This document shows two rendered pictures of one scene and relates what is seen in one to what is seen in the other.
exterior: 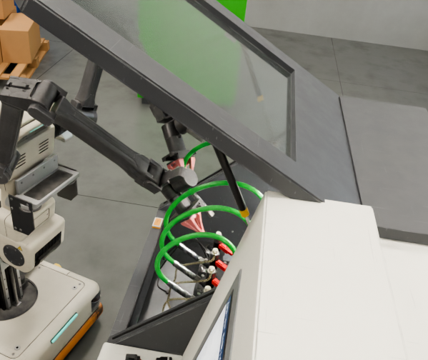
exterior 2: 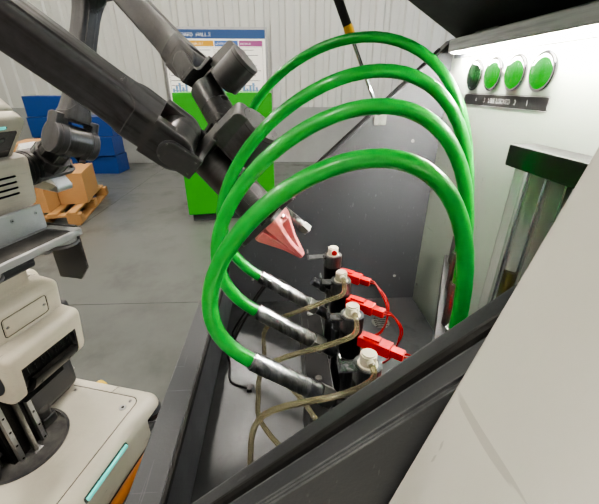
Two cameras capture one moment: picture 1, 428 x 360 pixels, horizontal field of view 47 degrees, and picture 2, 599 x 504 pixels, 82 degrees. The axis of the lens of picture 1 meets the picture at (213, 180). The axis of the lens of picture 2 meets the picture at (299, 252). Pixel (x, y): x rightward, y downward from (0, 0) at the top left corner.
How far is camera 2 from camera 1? 1.05 m
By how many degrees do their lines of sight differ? 10
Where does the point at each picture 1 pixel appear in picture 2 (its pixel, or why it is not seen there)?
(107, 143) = (33, 24)
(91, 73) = not seen: hidden behind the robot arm
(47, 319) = (80, 464)
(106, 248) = (169, 351)
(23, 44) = (78, 186)
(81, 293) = (131, 413)
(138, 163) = (134, 93)
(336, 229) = not seen: outside the picture
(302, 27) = (314, 157)
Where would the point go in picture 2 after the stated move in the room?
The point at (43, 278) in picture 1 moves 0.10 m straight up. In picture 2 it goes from (79, 404) to (71, 384)
